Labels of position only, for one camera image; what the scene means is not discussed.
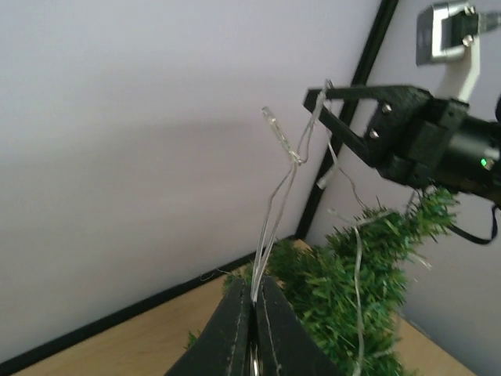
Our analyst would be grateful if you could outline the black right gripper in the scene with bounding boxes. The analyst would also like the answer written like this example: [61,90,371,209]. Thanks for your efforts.
[303,84,470,193]

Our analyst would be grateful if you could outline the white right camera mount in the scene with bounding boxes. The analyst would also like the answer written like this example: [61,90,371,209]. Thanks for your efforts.
[434,36,481,103]

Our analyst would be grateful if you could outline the small green christmas tree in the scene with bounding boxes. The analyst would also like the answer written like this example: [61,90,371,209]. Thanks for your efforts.
[183,186,461,376]

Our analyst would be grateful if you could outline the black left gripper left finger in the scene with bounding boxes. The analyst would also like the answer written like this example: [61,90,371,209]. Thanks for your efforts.
[166,279,251,376]

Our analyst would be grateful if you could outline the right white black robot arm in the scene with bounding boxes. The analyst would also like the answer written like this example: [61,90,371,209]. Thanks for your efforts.
[319,85,500,204]

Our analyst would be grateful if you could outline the clear led string lights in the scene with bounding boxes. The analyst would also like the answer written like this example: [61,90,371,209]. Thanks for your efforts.
[250,79,389,375]

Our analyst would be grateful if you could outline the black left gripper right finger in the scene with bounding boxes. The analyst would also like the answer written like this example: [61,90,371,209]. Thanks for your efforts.
[255,277,341,376]

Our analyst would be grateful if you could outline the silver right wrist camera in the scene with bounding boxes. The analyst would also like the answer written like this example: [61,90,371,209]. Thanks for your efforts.
[416,1,480,67]

